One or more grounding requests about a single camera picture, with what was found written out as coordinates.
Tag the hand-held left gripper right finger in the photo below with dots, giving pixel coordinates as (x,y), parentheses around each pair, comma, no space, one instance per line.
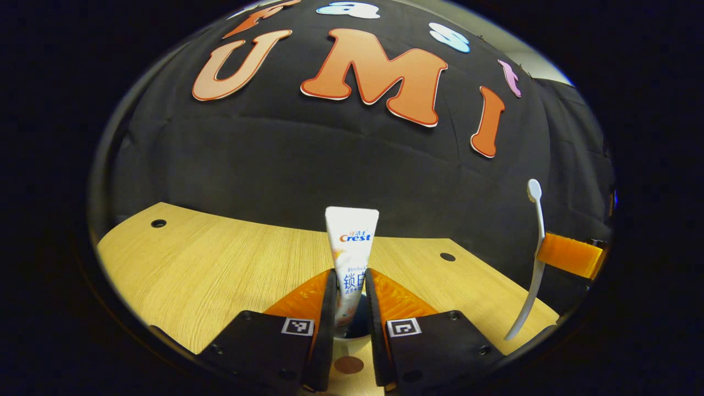
(375,330)

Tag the white toothpaste tube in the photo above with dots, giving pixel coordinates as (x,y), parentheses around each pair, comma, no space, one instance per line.
(352,225)

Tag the white toothbrush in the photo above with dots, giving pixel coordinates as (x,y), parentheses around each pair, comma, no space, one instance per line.
(534,190)

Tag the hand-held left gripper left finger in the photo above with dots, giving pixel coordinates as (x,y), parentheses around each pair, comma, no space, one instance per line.
(327,330)

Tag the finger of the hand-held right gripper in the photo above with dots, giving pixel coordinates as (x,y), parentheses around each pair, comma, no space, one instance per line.
(572,256)

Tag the light blue cup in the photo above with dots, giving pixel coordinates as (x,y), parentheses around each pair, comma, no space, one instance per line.
(348,364)

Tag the wooden desktop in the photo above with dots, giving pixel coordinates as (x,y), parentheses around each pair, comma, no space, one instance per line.
(209,264)

